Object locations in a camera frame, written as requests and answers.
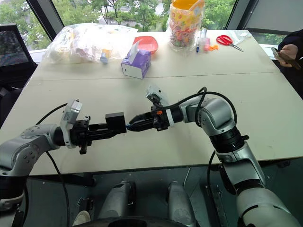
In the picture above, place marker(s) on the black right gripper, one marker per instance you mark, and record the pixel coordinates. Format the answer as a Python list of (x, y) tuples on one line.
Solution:
[(159, 120)]

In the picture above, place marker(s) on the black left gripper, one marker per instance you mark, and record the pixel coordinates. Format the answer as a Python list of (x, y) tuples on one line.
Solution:
[(79, 133)]

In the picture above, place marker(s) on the small black box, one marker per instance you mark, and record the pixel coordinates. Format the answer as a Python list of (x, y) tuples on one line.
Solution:
[(116, 121)]

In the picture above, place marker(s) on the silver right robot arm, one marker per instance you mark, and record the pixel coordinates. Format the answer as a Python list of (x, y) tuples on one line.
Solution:
[(217, 111)]

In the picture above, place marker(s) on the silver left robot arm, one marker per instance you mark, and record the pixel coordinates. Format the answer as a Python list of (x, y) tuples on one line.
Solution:
[(21, 151)]

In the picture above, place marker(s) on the purple tissue box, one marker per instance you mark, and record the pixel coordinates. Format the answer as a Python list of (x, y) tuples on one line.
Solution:
[(138, 63)]

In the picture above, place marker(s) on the person's bare hand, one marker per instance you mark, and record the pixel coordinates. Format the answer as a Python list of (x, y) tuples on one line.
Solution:
[(290, 52)]

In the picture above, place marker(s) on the grey rounded robot leg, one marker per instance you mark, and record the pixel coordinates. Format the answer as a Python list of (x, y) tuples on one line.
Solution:
[(180, 203), (117, 201)]

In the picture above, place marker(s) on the blue and yellow bottle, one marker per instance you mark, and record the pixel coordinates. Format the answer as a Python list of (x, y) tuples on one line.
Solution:
[(104, 56)]

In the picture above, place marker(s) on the red plastic bowl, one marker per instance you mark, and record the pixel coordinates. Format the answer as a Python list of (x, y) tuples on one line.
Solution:
[(149, 43)]

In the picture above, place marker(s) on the white shoe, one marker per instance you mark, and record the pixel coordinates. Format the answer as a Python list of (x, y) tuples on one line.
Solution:
[(81, 217)]

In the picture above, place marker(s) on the large clear plastic bag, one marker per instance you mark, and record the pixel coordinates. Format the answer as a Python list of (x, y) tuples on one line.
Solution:
[(80, 42)]

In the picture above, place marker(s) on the blue pen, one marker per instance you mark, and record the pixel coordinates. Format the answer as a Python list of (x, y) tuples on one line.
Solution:
[(197, 46)]

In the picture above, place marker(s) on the dark rounded robot torso edge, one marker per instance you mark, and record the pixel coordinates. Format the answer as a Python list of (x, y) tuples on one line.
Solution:
[(137, 222)]

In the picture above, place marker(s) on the pink eraser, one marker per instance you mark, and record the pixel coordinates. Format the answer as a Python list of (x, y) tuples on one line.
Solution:
[(207, 45)]

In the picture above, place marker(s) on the small orange clips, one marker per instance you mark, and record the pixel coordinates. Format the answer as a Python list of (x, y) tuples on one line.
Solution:
[(213, 48)]

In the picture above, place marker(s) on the clear bag of colourful candy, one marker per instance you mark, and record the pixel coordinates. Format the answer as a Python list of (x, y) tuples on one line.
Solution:
[(184, 26)]

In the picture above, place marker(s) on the black mesh office chair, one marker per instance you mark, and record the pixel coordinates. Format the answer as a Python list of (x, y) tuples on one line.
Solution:
[(11, 54)]

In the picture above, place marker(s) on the small clear plastic sleeve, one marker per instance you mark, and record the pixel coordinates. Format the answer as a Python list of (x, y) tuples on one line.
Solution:
[(240, 36)]

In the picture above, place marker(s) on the person's dark sleeve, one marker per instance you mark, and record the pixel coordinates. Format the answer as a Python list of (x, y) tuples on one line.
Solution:
[(293, 37)]

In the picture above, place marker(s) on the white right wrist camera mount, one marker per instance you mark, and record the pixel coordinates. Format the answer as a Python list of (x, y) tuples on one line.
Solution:
[(156, 94)]

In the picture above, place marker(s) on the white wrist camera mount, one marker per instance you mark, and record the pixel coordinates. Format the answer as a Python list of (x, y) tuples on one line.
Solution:
[(156, 94), (71, 113)]

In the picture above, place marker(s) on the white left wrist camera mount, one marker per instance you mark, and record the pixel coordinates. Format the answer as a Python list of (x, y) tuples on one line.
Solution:
[(71, 113)]

